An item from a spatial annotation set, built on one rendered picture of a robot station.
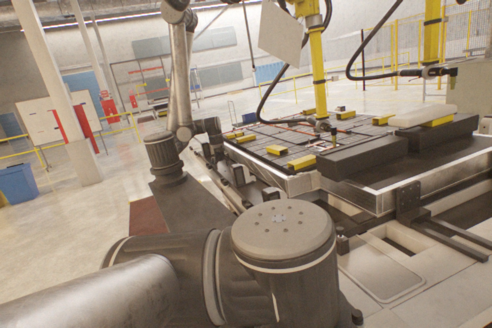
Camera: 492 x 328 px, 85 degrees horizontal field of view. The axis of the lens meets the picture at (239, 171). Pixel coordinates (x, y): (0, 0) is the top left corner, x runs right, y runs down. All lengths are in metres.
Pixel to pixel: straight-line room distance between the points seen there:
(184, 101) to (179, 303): 1.44
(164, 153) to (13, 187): 5.11
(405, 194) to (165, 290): 1.02
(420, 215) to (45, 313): 1.23
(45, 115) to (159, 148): 7.63
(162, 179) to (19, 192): 5.04
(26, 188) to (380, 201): 6.28
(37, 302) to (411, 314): 0.86
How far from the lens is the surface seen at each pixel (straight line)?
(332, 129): 1.59
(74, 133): 6.21
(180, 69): 1.82
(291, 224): 0.51
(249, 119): 7.88
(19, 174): 6.61
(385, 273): 1.06
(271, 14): 1.42
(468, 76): 6.07
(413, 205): 1.34
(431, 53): 1.94
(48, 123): 9.34
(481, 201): 1.70
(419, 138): 1.60
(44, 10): 15.45
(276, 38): 1.42
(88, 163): 6.20
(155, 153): 1.86
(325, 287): 0.53
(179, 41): 1.83
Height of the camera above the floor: 1.53
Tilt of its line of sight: 19 degrees down
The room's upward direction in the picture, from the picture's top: 11 degrees counter-clockwise
